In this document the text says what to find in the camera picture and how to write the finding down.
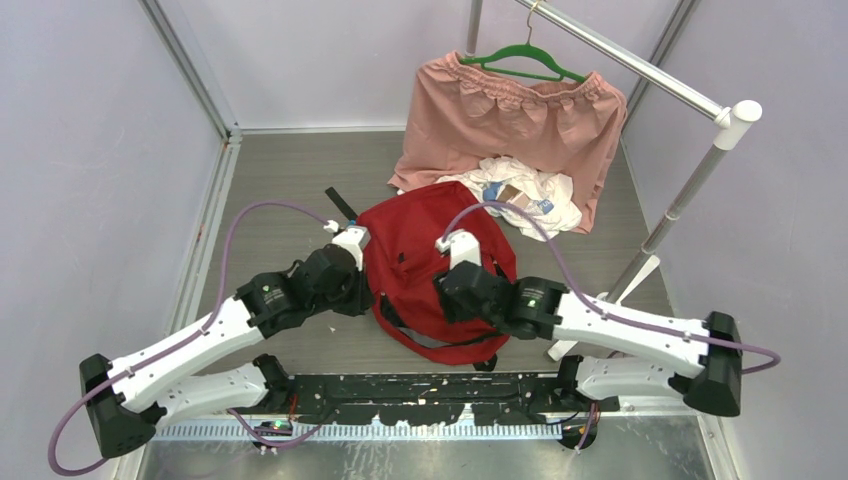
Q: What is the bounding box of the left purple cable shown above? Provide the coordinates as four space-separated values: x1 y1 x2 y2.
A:
47 200 342 478

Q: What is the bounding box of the white crumpled cloth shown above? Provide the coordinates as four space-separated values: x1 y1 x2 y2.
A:
438 156 582 241

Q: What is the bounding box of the pink skirt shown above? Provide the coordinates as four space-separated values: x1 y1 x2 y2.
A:
388 52 627 234

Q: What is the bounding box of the green clothes hanger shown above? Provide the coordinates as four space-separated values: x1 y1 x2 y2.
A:
459 1 587 84

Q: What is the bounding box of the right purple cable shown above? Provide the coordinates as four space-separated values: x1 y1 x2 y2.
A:
435 201 782 376

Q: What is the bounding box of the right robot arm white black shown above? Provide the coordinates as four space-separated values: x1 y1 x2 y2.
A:
433 261 742 417

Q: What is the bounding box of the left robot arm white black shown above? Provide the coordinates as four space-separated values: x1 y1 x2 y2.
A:
79 227 373 459

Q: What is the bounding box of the silver white clothes rack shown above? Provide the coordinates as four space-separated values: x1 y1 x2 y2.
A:
463 0 764 363

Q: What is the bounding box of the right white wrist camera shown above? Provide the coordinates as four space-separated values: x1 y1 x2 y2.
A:
435 229 482 269

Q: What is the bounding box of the red backpack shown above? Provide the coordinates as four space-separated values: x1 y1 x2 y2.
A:
325 181 508 372

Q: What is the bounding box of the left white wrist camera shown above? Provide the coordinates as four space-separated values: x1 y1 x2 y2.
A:
323 220 370 271

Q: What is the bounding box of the purple cable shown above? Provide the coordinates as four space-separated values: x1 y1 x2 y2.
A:
47 200 342 478
435 201 782 376

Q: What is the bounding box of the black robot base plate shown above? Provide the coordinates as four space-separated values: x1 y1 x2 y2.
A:
236 372 590 426

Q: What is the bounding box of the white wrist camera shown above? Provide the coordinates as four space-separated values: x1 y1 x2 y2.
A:
435 229 482 269
323 220 370 271

